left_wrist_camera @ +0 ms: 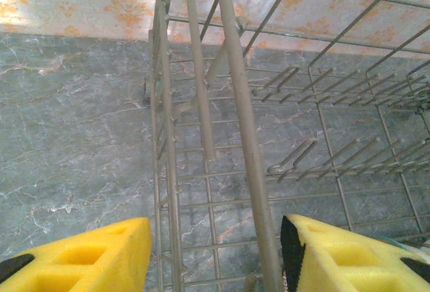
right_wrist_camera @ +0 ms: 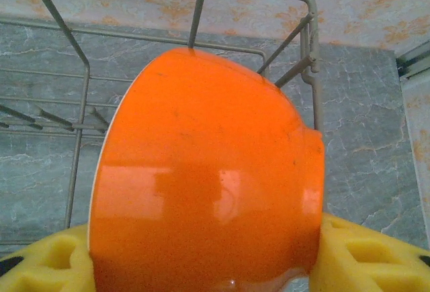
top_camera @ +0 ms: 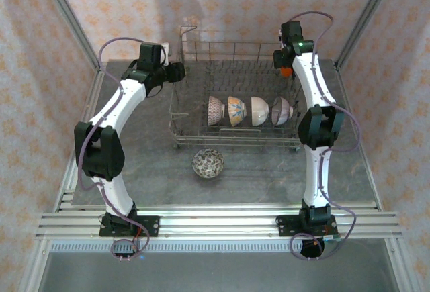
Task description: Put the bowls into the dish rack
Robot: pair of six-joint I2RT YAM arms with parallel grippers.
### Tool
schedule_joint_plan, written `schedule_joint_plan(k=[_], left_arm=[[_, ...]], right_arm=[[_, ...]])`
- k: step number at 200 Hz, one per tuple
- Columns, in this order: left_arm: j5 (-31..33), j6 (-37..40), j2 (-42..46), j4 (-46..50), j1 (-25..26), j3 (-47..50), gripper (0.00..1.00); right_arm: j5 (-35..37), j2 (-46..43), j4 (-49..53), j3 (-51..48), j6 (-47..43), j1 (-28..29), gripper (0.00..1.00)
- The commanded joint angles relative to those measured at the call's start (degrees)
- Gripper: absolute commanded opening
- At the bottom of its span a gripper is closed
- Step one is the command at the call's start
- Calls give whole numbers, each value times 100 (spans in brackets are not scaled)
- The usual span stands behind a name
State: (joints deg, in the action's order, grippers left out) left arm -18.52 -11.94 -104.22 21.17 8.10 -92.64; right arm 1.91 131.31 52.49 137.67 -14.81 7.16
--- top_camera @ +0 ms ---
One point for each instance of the white bowl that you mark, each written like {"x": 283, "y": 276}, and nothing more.
{"x": 286, "y": 72}

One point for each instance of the purple striped bowl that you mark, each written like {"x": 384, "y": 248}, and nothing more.
{"x": 282, "y": 110}

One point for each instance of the maroon diamond pattern bowl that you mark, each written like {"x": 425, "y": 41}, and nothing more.
{"x": 215, "y": 110}

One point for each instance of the plain off-white bowl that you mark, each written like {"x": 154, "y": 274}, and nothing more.
{"x": 258, "y": 110}

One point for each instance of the orange blue floral bowl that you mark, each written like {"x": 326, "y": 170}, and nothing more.
{"x": 236, "y": 110}

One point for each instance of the pink floral bowl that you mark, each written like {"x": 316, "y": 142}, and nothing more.
{"x": 208, "y": 163}

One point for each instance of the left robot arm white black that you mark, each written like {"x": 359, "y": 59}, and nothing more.
{"x": 114, "y": 104}

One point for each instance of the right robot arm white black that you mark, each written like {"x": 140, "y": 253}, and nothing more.
{"x": 315, "y": 84}

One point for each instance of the small green circuit board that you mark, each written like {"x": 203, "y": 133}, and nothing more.
{"x": 332, "y": 237}

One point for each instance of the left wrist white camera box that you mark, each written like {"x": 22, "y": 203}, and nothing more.
{"x": 167, "y": 50}

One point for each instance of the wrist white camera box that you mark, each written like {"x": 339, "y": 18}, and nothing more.
{"x": 167, "y": 50}
{"x": 280, "y": 35}

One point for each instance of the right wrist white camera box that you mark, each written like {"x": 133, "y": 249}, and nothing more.
{"x": 280, "y": 35}

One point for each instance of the aluminium table edge rail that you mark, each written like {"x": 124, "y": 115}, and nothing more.
{"x": 347, "y": 97}
{"x": 90, "y": 100}

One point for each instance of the aluminium corner post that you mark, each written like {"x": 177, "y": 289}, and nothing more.
{"x": 364, "y": 20}
{"x": 74, "y": 23}

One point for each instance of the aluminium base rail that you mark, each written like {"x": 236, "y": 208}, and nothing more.
{"x": 218, "y": 221}

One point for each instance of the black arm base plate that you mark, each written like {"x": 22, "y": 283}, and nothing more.
{"x": 285, "y": 226}
{"x": 151, "y": 226}

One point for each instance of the aluminium frame leg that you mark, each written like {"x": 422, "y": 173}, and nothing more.
{"x": 399, "y": 265}
{"x": 33, "y": 265}

